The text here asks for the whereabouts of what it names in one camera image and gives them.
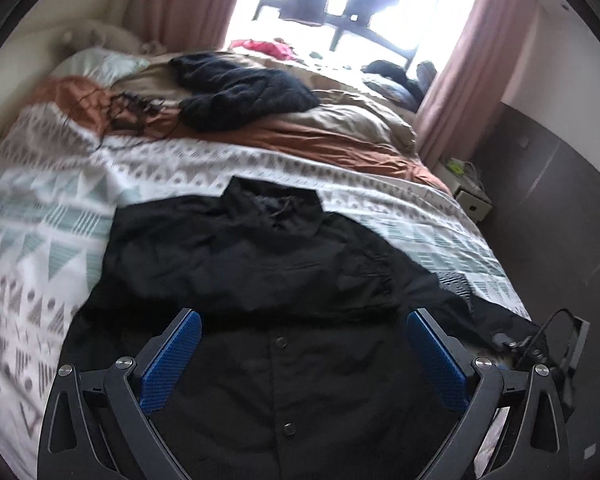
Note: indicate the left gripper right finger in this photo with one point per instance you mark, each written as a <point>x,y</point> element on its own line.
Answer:
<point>443,358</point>

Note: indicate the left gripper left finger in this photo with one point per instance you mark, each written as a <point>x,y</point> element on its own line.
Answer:
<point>163,359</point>

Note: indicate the black button shirt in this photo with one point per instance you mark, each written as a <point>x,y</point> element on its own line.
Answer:
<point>303,370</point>

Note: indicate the dark clothes pile by window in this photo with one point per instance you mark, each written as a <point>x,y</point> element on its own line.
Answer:
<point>391,82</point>

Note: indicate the white bedside table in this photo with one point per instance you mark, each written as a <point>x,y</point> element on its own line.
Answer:
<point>462,180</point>

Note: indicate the patterned white bed cover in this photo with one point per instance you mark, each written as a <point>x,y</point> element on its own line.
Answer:
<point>60,186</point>

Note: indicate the beige duvet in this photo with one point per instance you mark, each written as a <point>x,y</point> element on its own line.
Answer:
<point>343,109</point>

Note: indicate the right pink curtain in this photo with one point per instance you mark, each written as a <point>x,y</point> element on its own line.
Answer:
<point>463,99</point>

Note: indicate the dark fuzzy sweater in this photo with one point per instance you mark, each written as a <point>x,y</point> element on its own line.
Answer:
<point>227,96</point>

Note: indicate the pale green pillow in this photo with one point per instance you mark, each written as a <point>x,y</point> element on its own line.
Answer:
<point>103,66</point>

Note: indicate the red cloth on sill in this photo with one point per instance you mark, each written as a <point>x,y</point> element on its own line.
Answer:
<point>275,49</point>

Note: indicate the plush toy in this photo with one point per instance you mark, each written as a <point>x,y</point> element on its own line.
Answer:
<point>96,34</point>

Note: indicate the cream padded headboard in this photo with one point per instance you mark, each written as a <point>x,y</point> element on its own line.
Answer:
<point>35,47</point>

